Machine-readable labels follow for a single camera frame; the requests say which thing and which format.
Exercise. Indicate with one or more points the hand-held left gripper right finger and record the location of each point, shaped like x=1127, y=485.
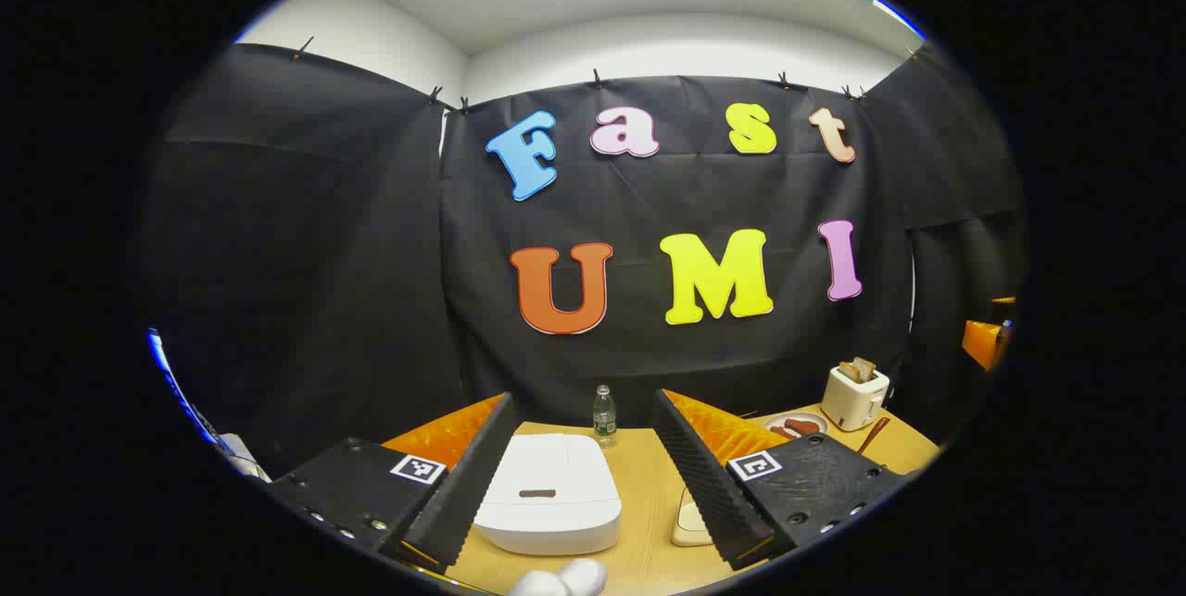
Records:
x=704, y=485

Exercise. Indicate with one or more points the white round plate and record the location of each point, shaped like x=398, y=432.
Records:
x=795, y=417

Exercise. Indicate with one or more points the white toaster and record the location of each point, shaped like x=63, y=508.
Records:
x=852, y=403

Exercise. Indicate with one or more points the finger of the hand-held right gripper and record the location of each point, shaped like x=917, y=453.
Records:
x=984, y=343

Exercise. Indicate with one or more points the black backdrop cloth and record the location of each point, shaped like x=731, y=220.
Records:
x=352, y=281

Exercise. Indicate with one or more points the brown wooden spoon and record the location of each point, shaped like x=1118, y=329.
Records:
x=873, y=436

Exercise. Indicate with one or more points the computer monitor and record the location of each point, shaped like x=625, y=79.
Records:
x=176, y=387

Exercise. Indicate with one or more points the clear rice container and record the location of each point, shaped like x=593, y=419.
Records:
x=687, y=536

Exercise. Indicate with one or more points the white rice cooker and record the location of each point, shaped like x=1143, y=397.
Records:
x=547, y=494

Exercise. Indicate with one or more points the clear water bottle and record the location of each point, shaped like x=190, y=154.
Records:
x=604, y=415

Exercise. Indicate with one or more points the bread slice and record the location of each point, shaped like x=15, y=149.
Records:
x=865, y=367
x=848, y=372

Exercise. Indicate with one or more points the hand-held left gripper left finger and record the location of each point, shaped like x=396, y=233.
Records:
x=473, y=485

